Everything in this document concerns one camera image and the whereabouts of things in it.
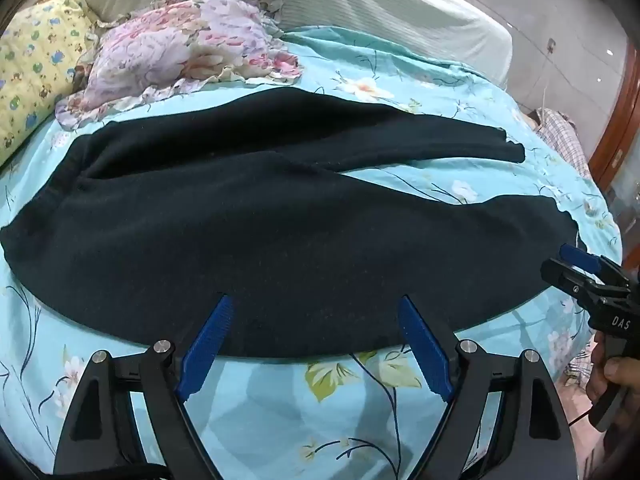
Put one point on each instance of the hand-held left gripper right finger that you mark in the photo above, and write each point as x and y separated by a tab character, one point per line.
422	340

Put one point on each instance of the white padded headboard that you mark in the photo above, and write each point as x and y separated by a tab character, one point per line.
360	5

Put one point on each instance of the brown wooden frame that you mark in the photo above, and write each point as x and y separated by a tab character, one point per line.
622	110

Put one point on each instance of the pink floral ruffled pillow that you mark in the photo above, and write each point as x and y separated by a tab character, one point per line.
190	50

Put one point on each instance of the person's right hand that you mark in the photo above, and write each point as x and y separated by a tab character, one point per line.
600	365

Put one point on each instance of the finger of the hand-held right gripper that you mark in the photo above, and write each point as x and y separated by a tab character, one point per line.
565	277
582	258

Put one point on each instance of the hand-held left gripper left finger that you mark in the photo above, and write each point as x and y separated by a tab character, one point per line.
207	340

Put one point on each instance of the wall socket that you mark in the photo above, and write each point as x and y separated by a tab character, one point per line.
550	45

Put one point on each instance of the turquoise floral bedsheet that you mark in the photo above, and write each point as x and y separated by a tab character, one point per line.
310	410

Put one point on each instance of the plaid cloth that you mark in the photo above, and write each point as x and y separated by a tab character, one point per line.
565	135

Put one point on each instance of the yellow printed pillow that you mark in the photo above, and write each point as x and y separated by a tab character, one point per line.
35	70

